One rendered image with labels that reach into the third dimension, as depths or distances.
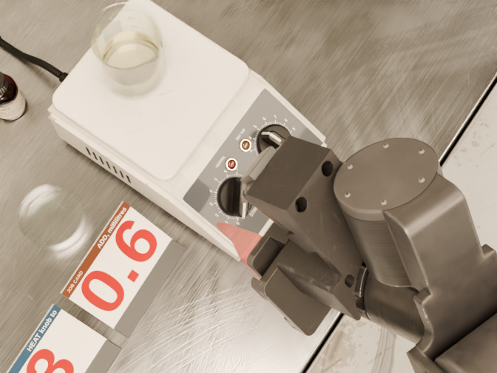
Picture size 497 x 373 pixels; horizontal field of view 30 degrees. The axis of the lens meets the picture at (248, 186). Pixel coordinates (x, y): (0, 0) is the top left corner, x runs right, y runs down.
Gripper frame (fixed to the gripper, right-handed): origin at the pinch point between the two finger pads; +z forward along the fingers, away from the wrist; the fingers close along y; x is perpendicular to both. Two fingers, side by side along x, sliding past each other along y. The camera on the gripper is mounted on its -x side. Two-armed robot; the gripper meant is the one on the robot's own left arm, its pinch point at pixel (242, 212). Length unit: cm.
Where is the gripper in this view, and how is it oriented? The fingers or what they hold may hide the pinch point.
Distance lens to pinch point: 67.0
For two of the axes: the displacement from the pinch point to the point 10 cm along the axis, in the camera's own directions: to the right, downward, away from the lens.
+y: -5.8, 7.8, -2.3
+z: -6.4, -2.6, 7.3
